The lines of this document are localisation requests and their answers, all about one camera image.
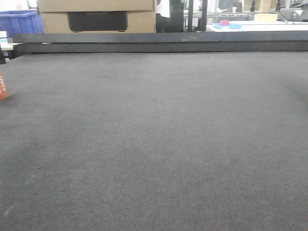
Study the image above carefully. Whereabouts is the dark grey table mat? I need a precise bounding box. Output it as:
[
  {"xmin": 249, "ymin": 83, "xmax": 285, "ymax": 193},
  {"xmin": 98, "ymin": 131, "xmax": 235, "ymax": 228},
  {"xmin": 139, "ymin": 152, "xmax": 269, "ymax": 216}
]
[{"xmin": 0, "ymin": 52, "xmax": 308, "ymax": 231}]

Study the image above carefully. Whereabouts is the white background table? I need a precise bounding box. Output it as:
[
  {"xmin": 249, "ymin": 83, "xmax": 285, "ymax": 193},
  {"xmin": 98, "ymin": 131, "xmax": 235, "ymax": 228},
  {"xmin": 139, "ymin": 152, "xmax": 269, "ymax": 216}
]
[{"xmin": 206, "ymin": 21, "xmax": 308, "ymax": 32}]

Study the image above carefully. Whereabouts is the lower cardboard box black print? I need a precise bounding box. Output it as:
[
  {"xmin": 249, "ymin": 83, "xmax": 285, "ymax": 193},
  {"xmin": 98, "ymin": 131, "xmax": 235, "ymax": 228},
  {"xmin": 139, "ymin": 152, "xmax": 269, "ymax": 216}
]
[{"xmin": 40, "ymin": 11, "xmax": 155, "ymax": 34}]

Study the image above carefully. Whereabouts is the black rear table rail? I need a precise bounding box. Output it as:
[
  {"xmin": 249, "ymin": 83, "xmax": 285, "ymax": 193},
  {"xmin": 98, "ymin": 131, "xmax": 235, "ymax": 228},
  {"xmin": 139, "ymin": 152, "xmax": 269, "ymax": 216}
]
[{"xmin": 13, "ymin": 31, "xmax": 308, "ymax": 56}]

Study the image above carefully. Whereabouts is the pink small box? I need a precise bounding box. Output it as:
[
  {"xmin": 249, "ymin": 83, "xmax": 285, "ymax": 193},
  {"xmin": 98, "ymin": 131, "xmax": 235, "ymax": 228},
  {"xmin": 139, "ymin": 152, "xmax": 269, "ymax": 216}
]
[{"xmin": 220, "ymin": 20, "xmax": 230, "ymax": 26}]

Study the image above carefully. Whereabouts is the blue plastic crate background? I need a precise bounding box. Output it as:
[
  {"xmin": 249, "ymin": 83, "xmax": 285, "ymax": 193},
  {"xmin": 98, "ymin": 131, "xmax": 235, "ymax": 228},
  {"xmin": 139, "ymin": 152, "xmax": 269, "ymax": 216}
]
[{"xmin": 0, "ymin": 10, "xmax": 44, "ymax": 38}]

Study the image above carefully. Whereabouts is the upper cardboard box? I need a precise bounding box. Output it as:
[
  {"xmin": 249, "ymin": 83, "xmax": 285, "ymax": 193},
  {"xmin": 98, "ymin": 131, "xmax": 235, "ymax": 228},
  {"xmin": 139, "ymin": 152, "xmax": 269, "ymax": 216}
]
[{"xmin": 38, "ymin": 0, "xmax": 156, "ymax": 12}]

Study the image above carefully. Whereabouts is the orange cylindrical container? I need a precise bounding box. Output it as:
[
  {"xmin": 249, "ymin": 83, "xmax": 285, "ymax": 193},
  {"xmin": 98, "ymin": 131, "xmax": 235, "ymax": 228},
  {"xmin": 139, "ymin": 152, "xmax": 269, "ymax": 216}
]
[{"xmin": 0, "ymin": 73, "xmax": 8, "ymax": 100}]

